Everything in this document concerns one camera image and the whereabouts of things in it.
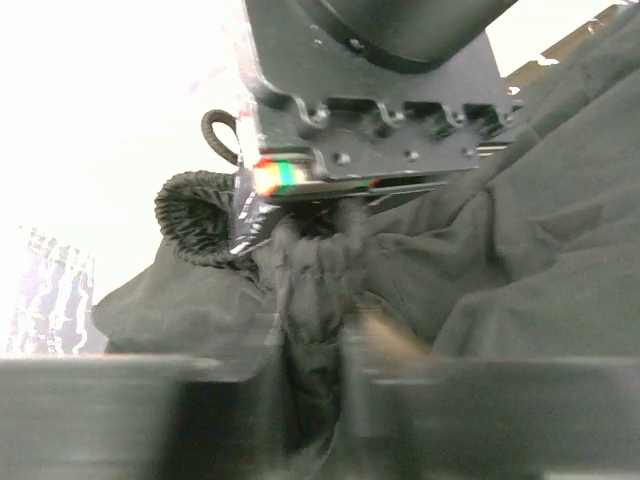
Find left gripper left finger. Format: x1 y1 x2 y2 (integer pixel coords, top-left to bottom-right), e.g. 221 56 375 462
1 325 285 479

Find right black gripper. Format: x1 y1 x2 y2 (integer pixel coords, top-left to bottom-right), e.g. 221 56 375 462
237 1 517 200

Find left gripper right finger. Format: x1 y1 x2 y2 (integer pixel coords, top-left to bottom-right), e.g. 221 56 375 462
339 320 639 479

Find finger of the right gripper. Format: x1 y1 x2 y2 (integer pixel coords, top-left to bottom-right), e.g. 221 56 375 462
229 167 283 256

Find black trousers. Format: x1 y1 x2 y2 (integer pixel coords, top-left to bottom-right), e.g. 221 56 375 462
93 7 639 450

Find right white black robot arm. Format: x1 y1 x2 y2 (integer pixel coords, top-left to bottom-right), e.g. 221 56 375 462
223 0 518 255

